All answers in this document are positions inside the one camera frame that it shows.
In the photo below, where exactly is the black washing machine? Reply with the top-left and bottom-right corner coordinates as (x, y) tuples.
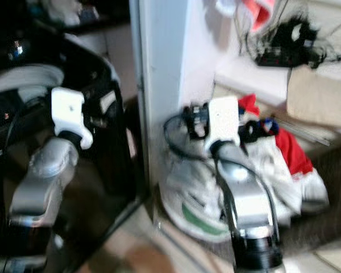
(0, 27), (142, 273)

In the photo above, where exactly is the white cabinet side panel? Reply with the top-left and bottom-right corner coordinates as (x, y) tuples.
(130, 0), (217, 191)

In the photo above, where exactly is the white crumpled garment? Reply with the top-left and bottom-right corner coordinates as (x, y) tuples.
(162, 130), (296, 228)

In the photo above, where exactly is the white low shelf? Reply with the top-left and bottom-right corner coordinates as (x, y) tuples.
(214, 56), (292, 102)

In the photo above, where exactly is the red garment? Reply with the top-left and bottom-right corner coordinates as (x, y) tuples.
(238, 93), (314, 177)

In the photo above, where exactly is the white and green laundry basket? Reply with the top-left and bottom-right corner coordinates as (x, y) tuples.
(158, 130), (331, 244)

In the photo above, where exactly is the red and white hanging cloth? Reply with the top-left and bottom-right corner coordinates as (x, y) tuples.
(215, 0), (277, 34)

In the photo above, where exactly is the beige box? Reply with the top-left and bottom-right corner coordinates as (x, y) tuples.
(286, 64), (341, 130)

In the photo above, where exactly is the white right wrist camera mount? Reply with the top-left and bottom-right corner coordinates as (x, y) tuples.
(203, 95), (242, 155)

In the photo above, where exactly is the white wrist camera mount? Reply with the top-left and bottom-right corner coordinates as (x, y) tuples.
(51, 86), (95, 150)
(203, 95), (242, 155)

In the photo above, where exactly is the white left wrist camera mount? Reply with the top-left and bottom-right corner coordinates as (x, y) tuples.
(51, 86), (95, 150)

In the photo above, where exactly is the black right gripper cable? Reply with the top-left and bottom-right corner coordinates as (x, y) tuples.
(162, 113), (218, 161)

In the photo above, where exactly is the black cable tangle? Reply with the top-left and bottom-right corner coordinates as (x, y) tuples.
(247, 14), (330, 70)

